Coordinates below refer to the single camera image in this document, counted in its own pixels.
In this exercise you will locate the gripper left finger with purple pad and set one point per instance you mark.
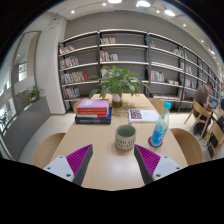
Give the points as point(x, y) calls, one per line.
point(72, 167)

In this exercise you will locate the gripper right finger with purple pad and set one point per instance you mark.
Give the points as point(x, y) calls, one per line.
point(152, 166)

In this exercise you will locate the clear bottle with blue cap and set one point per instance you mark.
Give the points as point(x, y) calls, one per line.
point(161, 125)

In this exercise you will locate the round red coaster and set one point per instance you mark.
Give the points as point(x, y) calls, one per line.
point(150, 143)

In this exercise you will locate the wooden chair front left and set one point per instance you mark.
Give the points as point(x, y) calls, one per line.
point(46, 150)

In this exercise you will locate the wooden chair front right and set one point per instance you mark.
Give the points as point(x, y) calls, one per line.
point(189, 145)

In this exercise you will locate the patterned ceramic mug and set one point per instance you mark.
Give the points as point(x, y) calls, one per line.
point(125, 136)

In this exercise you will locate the white open magazine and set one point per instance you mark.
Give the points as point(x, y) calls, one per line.
point(136, 115)

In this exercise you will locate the red middle book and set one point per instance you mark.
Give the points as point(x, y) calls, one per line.
point(92, 114)

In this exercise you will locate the dark blue bottom book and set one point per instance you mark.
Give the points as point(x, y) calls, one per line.
point(89, 120)

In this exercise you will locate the wooden chair far left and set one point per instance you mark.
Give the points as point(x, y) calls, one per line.
point(76, 106)

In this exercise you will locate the wooden chair far right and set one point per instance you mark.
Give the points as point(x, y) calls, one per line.
point(156, 104)

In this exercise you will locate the pink top book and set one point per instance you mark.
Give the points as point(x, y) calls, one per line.
point(93, 105)

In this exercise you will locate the wooden chair at right edge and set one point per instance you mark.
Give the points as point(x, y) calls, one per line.
point(215, 136)

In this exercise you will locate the wooden chair under person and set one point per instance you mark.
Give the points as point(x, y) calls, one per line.
point(201, 115)

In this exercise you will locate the seated person in brown shirt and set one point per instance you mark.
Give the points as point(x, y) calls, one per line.
point(202, 96)

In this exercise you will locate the potted plant on ledge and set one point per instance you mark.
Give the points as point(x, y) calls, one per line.
point(33, 94)

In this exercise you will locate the potted plant by window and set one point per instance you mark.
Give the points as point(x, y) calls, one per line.
point(3, 119)

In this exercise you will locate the green potted plant on table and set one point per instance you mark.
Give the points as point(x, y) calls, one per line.
point(116, 81)

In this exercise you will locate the large grey bookshelf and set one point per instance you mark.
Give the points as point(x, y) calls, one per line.
point(169, 69)

